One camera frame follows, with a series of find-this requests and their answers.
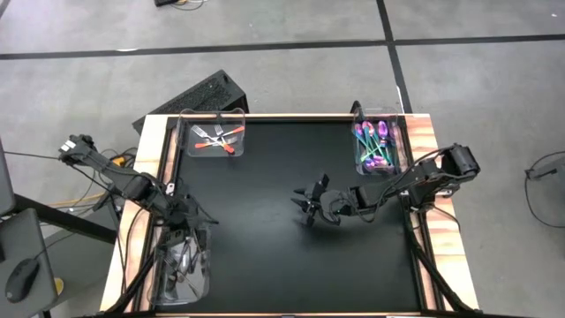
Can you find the clear plastic bin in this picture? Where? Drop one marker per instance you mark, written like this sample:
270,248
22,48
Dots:
198,291
357,115
190,152

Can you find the grey monitor panel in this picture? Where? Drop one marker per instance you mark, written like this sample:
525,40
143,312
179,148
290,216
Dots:
5,185

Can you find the black frame strut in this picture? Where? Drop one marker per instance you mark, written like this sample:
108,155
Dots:
430,269
137,278

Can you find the grey side desk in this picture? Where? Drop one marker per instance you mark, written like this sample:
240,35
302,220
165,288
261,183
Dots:
26,234

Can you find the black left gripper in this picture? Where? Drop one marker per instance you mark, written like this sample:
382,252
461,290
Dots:
185,216

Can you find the black power strip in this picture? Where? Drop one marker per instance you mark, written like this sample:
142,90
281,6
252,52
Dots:
164,2

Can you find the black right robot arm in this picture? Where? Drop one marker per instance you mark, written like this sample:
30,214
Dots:
424,176

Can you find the black metal beam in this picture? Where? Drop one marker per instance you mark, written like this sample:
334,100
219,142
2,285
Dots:
66,218

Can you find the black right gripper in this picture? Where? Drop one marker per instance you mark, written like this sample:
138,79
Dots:
331,205

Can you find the wooden table rim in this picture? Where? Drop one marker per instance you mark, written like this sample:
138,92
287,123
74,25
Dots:
419,128

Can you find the yellow tape roll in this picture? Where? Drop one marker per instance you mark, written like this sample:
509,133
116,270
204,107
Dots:
58,285

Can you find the black computer mouse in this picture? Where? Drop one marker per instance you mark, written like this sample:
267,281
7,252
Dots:
21,280

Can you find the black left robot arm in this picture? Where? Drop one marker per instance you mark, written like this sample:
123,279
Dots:
132,187

